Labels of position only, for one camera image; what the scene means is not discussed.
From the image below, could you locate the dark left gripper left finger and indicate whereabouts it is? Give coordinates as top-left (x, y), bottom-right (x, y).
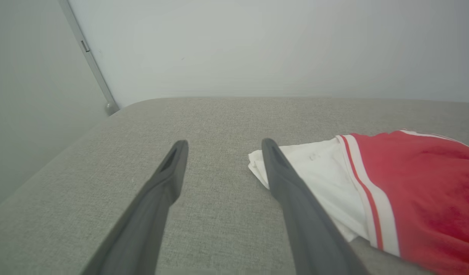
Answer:
top-left (80, 140), bottom-right (189, 275)

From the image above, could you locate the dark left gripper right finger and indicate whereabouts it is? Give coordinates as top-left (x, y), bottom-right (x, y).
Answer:
top-left (261, 138), bottom-right (370, 275)

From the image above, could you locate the red and white shirt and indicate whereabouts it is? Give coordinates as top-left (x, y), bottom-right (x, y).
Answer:
top-left (248, 129), bottom-right (469, 275)

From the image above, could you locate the grey metal wall rail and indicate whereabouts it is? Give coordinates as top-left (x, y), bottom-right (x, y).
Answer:
top-left (59, 0), bottom-right (120, 116)

